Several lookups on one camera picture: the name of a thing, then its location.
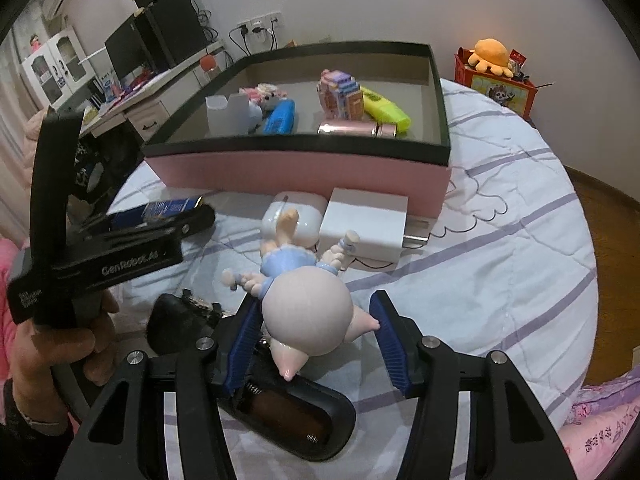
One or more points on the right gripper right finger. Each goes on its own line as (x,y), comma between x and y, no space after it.
(510,437)

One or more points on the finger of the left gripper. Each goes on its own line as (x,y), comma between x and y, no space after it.
(188,223)

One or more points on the dark blue card box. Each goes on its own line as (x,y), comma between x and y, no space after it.
(153,212)

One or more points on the black glasses case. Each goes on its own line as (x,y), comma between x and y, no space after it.
(309,420)

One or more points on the pig girl figurine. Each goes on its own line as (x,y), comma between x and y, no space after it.
(308,310)

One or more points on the white earbuds case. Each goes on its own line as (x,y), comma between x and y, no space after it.
(294,217)

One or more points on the blue highlighter marker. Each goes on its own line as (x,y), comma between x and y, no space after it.
(281,120)

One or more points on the pink white block kitty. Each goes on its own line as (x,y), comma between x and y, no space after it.
(266,96)

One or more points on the rose gold cylinder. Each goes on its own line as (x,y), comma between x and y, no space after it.
(353,128)

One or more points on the white charger cube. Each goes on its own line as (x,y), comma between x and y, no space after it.
(382,222)

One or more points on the pink pixel block figure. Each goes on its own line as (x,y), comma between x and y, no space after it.
(340,96)

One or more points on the yellow highlighter marker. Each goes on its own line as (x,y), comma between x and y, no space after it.
(385,111)

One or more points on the person's left thumb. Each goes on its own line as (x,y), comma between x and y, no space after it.
(36,350)

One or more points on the white desk with drawers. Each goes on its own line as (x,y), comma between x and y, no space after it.
(148,108)

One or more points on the striped white quilt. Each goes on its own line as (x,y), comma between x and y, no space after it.
(510,266)

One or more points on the bottle with orange cap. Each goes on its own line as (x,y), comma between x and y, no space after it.
(209,68)

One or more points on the black computer monitor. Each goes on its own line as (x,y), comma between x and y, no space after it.
(124,49)

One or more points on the white display cabinet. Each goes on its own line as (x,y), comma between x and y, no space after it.
(58,69)

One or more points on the black computer tower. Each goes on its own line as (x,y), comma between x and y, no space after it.
(169,32)

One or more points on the pink and green storage box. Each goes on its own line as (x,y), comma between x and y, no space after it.
(199,149)

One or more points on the red toy basket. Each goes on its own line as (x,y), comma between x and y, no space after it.
(519,96)

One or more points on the orange octopus plush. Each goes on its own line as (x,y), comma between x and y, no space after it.
(490,56)

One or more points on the white wall power strip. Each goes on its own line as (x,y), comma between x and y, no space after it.
(257,25)

